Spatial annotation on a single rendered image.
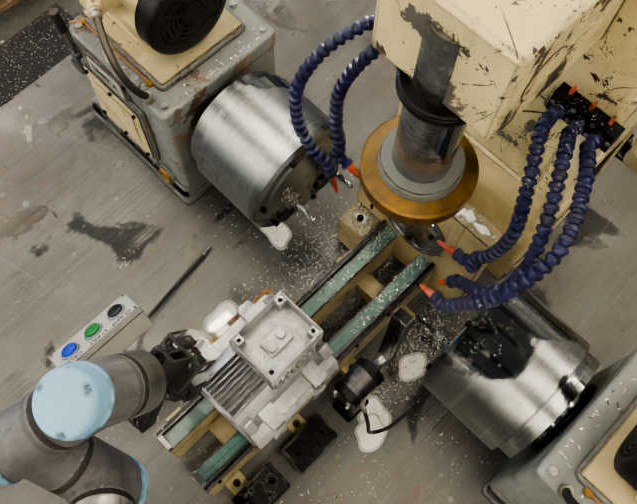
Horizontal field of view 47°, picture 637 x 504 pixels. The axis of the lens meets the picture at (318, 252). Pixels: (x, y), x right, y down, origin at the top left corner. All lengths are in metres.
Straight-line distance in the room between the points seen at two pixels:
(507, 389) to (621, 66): 0.52
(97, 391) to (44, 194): 0.91
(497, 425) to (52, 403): 0.69
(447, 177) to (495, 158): 0.26
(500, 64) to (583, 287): 0.98
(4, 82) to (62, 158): 1.21
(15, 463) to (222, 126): 0.68
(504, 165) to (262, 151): 0.43
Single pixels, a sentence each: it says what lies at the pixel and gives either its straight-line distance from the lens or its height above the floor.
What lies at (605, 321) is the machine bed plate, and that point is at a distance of 1.71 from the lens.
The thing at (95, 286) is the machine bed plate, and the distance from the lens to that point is 1.66.
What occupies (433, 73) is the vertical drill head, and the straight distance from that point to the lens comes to 0.88.
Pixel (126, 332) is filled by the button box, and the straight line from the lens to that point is 1.33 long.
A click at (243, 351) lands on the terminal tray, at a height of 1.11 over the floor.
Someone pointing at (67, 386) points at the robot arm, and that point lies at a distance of 0.95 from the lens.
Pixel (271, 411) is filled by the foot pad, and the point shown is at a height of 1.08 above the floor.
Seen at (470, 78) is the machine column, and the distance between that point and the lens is 0.85.
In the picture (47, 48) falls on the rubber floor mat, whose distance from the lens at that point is 3.04.
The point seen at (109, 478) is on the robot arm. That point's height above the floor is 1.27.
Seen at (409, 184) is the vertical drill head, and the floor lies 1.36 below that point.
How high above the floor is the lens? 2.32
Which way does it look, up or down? 68 degrees down
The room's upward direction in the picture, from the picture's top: 3 degrees clockwise
